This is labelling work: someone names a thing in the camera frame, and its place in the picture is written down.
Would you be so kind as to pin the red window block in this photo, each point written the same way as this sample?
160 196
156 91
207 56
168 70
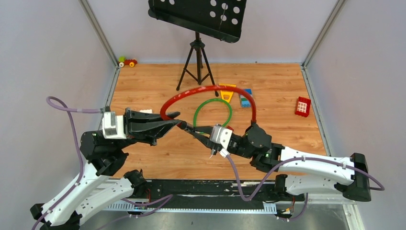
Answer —
303 106

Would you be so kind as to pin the toy car red green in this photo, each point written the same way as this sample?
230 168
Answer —
123 61

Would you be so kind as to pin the thick red cable lock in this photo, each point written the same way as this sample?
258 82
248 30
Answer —
208 88

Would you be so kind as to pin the black music stand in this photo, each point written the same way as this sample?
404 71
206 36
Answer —
220 19

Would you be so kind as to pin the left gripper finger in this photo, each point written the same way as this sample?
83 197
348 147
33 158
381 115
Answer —
147 135
138 120

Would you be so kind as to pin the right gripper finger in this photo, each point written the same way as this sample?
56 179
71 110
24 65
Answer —
205 140
202 130

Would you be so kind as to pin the white blue block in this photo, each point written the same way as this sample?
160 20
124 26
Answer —
148 111

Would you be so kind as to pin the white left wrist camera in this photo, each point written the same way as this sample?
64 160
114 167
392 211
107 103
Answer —
113 126

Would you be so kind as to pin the green cable lock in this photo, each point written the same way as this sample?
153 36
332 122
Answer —
230 110

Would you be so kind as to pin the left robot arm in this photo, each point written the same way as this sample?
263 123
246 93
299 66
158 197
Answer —
102 155

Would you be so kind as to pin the blue green stacked blocks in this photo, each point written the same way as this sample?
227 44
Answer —
244 102

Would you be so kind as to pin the yellow triangular plastic piece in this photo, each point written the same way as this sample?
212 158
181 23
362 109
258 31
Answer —
227 95

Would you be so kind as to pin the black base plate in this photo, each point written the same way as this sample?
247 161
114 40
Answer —
209 194

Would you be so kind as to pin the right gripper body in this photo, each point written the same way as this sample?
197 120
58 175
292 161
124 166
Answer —
211 135

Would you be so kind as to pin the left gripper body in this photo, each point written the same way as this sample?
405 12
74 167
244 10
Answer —
128 130

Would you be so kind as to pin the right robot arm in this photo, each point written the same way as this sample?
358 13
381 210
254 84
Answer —
300 172

